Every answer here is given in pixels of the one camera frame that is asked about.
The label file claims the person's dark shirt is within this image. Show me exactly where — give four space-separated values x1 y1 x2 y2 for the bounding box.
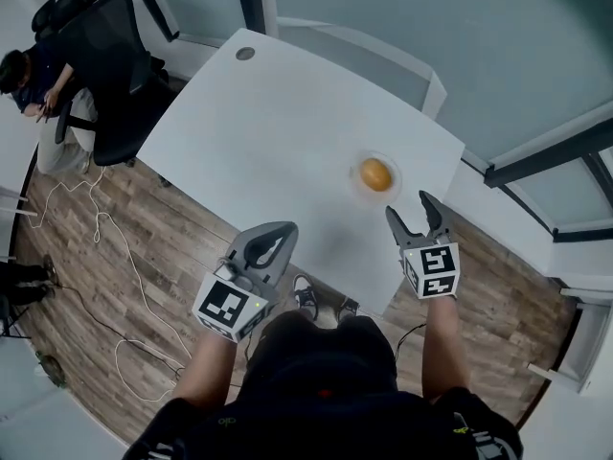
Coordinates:
122 310 526 460

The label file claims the person's left forearm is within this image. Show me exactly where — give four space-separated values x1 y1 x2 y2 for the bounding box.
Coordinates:
170 328 238 409

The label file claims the black office chair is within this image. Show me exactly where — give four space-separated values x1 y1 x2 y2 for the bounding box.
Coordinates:
31 0 178 167

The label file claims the clear glass plate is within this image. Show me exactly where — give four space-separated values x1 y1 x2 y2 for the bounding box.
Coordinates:
348 149 402 208

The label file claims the person's left shoe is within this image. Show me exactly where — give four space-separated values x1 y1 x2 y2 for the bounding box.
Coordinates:
291 274 320 323

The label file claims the white floor cable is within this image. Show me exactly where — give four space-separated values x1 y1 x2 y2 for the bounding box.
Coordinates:
23 165 186 402

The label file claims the brown potato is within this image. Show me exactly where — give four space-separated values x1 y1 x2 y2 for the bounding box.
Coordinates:
360 157 394 193

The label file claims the white side table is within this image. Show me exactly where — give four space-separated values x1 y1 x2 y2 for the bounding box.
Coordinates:
526 275 613 397

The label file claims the black floor cable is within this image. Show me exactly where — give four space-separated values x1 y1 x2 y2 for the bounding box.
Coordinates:
47 280 186 373

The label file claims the person's shoe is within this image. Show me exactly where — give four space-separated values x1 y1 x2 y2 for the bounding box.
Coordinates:
291 274 320 323
337 297 360 323

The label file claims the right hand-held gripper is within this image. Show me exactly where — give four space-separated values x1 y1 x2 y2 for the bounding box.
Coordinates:
385 190 462 300

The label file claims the person's right forearm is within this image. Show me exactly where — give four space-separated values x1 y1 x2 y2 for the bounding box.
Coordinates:
420 294 470 402

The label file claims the person's right shoe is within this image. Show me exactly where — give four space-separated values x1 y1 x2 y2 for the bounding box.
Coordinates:
337 297 360 323

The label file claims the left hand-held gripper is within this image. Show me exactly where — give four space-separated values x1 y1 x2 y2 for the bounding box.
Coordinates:
191 221 299 343

